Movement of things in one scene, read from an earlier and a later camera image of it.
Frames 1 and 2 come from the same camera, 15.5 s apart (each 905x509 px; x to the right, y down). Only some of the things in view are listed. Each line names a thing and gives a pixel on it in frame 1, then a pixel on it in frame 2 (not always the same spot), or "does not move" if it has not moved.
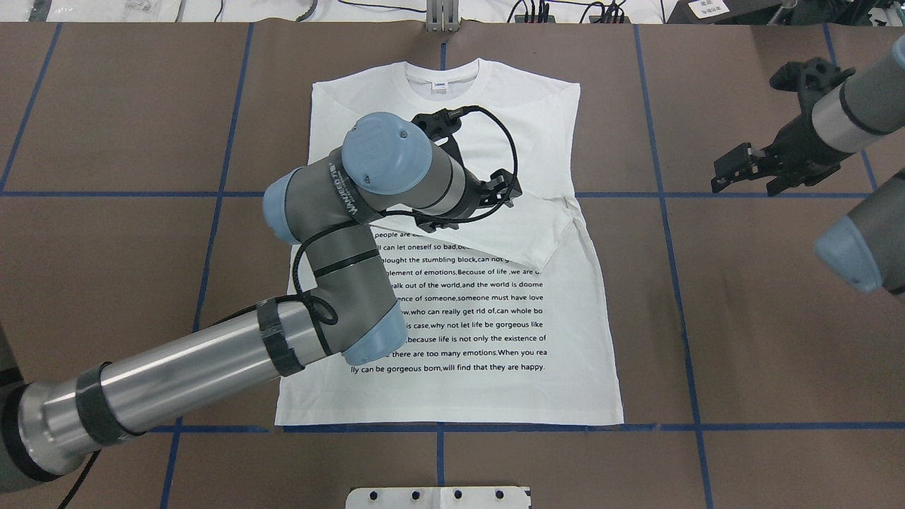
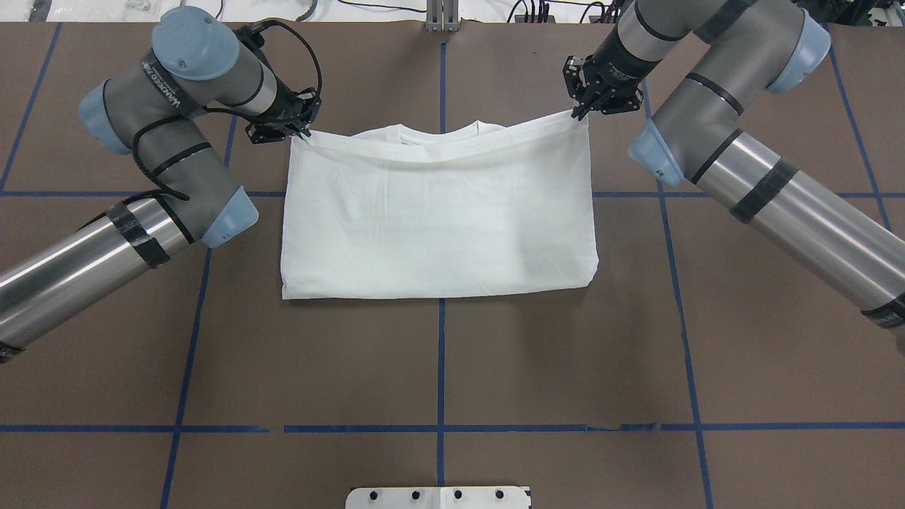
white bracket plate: [439, 498] does not move
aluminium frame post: [442, 15] does not move
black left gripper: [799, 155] → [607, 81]
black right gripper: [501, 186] → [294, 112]
